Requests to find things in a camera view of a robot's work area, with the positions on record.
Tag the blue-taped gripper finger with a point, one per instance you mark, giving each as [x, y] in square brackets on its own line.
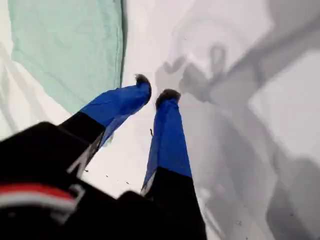
[120, 102]
[168, 140]

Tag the pale green T-shirt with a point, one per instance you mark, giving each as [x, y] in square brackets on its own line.
[62, 50]

